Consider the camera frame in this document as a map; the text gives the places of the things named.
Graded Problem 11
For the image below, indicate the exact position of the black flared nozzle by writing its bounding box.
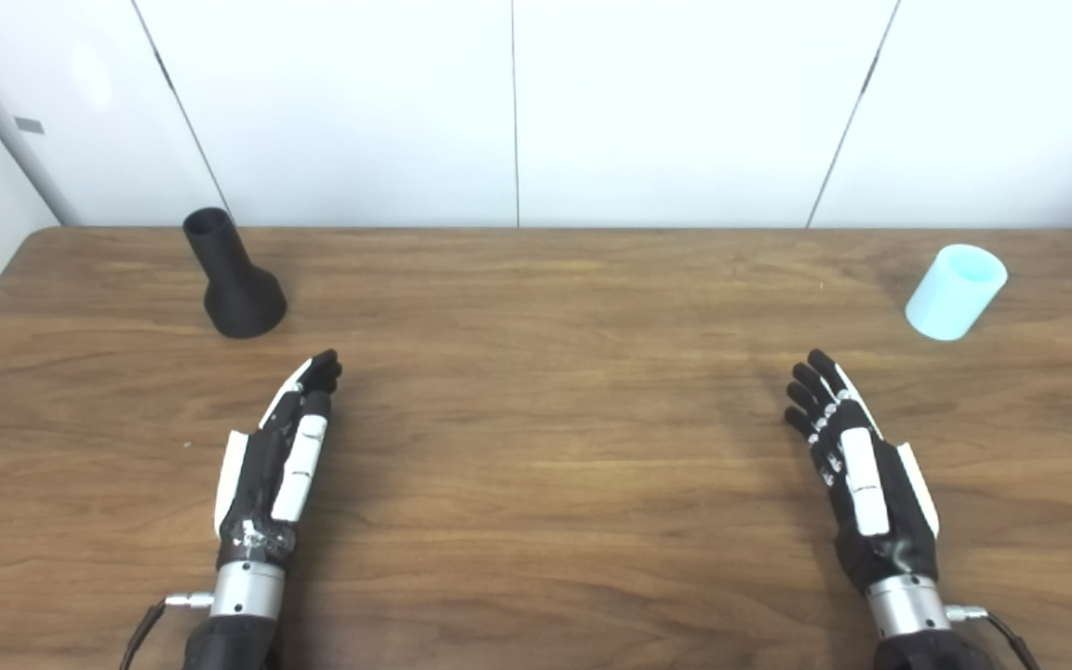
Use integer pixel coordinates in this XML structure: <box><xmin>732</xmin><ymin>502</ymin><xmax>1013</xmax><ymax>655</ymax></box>
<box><xmin>182</xmin><ymin>207</ymin><xmax>288</xmax><ymax>340</ymax></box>

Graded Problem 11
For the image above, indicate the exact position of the white and black left hand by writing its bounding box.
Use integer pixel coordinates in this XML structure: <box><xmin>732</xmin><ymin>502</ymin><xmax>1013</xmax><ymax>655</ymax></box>
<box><xmin>213</xmin><ymin>349</ymin><xmax>343</xmax><ymax>570</ymax></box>

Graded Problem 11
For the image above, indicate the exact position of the light-blue hose piece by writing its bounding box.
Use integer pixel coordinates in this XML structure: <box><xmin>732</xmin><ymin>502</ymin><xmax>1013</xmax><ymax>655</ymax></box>
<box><xmin>904</xmin><ymin>244</ymin><xmax>1009</xmax><ymax>342</ymax></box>

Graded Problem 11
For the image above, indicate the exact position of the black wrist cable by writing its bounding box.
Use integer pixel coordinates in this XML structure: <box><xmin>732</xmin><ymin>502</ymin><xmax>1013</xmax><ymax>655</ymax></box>
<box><xmin>119</xmin><ymin>592</ymin><xmax>216</xmax><ymax>670</ymax></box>
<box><xmin>944</xmin><ymin>605</ymin><xmax>1044</xmax><ymax>670</ymax></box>

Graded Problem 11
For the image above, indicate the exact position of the white and black right hand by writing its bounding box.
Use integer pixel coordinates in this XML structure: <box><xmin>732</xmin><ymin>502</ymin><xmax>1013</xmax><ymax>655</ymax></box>
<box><xmin>784</xmin><ymin>349</ymin><xmax>942</xmax><ymax>596</ymax></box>

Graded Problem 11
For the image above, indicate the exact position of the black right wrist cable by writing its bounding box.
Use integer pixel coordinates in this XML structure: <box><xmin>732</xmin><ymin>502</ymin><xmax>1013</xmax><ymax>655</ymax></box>
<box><xmin>944</xmin><ymin>605</ymin><xmax>1044</xmax><ymax>670</ymax></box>

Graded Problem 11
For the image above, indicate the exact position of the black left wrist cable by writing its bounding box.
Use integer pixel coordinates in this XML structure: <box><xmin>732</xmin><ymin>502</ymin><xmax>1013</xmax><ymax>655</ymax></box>
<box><xmin>119</xmin><ymin>592</ymin><xmax>216</xmax><ymax>670</ymax></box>

